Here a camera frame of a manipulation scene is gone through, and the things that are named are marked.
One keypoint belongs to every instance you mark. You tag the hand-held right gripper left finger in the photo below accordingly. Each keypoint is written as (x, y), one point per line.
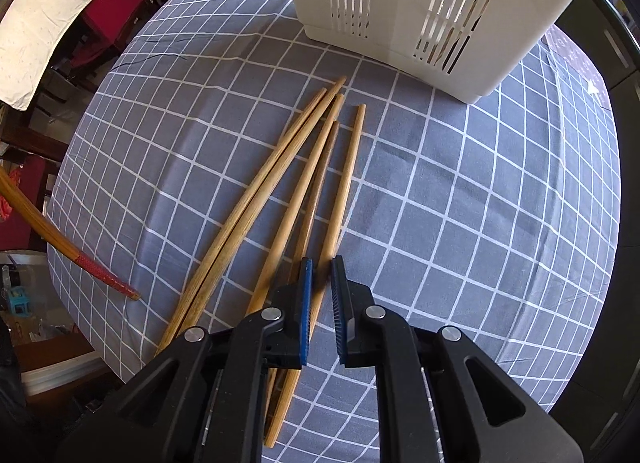
(304, 315)

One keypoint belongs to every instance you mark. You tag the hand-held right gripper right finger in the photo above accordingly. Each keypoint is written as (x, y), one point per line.
(340, 313)

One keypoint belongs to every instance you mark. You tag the plain wooden chopstick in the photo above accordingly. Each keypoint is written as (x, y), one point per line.
(343, 183)
(317, 183)
(287, 155)
(299, 193)
(234, 215)

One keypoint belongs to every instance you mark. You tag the wooden chopstick with red end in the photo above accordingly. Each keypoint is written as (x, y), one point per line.
(50, 233)

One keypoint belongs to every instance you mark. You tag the white plastic utensil holder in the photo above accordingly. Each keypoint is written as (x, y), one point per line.
(400, 3)

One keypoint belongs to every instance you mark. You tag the blue checked tablecloth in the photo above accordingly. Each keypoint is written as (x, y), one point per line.
(440, 223)

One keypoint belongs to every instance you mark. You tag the purple patterned cloth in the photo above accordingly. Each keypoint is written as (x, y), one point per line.
(575, 63)

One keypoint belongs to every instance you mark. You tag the red wooden chair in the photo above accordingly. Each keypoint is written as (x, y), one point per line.
(115, 3)

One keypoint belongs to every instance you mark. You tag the white hanging sheet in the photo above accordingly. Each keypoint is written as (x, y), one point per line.
(55, 13)

